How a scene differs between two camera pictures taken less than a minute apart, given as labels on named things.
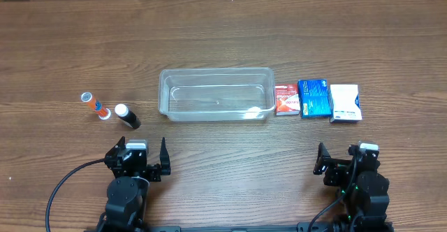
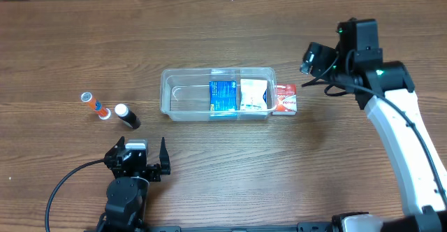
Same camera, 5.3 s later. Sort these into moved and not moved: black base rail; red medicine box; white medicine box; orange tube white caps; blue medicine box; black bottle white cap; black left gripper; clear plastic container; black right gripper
Moved: white medicine box; black right gripper; blue medicine box
Not moved: black left gripper; black base rail; black bottle white cap; red medicine box; orange tube white caps; clear plastic container
